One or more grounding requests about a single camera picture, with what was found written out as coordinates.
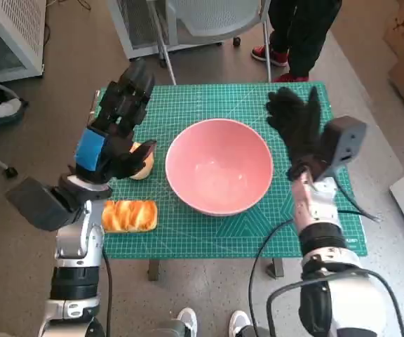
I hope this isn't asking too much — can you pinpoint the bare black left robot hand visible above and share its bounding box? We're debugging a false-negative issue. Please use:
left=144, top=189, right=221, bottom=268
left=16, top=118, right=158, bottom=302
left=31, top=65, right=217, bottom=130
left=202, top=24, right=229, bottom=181
left=74, top=62, right=158, bottom=183

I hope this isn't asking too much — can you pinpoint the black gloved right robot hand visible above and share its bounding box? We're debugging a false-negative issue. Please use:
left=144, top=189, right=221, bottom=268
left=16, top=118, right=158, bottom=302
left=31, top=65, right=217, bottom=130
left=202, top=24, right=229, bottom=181
left=265, top=86, right=329, bottom=182

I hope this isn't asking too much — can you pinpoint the round toy bread bun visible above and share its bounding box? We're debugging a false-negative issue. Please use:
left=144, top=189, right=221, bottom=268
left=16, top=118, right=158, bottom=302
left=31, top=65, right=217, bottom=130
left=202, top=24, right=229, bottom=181
left=128, top=142, right=154, bottom=181

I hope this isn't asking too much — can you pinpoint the striped rectangular toy bread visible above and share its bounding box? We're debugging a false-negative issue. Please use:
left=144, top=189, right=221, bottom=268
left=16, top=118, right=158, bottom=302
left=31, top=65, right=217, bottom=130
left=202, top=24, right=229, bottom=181
left=102, top=199, right=160, bottom=233

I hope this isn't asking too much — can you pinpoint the pink bowl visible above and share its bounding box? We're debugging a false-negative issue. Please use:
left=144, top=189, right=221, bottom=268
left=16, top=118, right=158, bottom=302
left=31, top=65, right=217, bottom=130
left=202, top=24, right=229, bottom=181
left=165, top=118, right=275, bottom=217

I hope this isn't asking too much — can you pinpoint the person with red shoes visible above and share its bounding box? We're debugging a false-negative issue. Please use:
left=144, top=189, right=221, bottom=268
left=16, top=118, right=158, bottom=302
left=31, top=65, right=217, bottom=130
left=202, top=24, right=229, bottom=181
left=251, top=0, right=343, bottom=84

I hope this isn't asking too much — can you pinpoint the grey wheeled chair base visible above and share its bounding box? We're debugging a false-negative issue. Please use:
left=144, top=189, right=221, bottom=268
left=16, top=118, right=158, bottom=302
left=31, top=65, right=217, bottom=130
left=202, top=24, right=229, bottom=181
left=0, top=73, right=29, bottom=178

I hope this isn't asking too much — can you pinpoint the white perforated cabinet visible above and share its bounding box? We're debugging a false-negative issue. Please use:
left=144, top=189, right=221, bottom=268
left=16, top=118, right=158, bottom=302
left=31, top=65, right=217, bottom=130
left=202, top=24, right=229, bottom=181
left=105, top=0, right=224, bottom=60

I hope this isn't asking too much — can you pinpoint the dark metal table leg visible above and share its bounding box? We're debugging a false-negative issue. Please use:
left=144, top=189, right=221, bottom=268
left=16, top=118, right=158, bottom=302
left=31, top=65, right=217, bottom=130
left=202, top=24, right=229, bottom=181
left=148, top=259, right=160, bottom=282
left=268, top=258, right=285, bottom=280

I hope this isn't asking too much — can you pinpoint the green cutting mat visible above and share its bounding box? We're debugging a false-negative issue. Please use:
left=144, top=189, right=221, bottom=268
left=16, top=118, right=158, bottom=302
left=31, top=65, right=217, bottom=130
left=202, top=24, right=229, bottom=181
left=89, top=82, right=369, bottom=260

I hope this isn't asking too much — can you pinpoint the grey mesh chair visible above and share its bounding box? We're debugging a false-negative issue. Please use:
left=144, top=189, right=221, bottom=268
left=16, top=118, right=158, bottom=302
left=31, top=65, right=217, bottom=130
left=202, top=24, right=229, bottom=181
left=149, top=0, right=273, bottom=86

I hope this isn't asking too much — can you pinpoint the white perforated metal rack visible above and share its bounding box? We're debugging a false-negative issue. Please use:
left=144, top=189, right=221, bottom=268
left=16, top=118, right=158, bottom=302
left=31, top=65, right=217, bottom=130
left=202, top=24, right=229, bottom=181
left=0, top=0, right=47, bottom=82

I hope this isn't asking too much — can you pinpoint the white shoe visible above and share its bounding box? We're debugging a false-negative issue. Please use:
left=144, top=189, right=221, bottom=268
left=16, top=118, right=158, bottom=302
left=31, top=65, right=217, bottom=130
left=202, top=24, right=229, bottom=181
left=176, top=308, right=198, bottom=337
left=229, top=310, right=252, bottom=337

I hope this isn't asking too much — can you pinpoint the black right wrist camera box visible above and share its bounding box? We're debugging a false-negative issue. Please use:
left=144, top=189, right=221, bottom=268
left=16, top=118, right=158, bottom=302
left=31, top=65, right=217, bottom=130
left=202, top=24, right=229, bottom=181
left=316, top=117, right=368, bottom=182

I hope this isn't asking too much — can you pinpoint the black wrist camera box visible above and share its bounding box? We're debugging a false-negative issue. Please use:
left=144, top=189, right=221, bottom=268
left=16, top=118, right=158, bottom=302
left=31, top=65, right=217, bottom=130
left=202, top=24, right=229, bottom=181
left=316, top=117, right=368, bottom=182
left=5, top=176, right=83, bottom=232

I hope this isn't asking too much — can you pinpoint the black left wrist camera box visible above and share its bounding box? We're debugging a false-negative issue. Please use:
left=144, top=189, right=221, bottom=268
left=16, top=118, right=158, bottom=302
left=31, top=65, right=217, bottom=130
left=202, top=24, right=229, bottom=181
left=5, top=176, right=83, bottom=232

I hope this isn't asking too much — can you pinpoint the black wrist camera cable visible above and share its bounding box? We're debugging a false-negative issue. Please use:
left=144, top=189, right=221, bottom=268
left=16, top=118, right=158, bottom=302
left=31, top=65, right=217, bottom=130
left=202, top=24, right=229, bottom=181
left=335, top=177, right=385, bottom=224

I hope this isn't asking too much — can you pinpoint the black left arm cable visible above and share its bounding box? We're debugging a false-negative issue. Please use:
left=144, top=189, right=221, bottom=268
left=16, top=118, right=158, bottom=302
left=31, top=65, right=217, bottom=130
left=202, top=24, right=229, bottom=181
left=100, top=251, right=114, bottom=337

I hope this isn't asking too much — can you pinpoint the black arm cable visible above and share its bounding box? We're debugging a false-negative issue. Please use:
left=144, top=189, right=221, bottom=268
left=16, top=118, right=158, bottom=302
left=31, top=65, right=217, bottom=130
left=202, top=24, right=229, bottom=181
left=248, top=217, right=404, bottom=337
left=100, top=251, right=114, bottom=337

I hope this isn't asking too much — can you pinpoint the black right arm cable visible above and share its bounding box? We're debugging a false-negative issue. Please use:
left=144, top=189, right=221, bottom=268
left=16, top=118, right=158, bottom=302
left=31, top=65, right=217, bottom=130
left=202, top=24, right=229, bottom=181
left=248, top=217, right=404, bottom=337

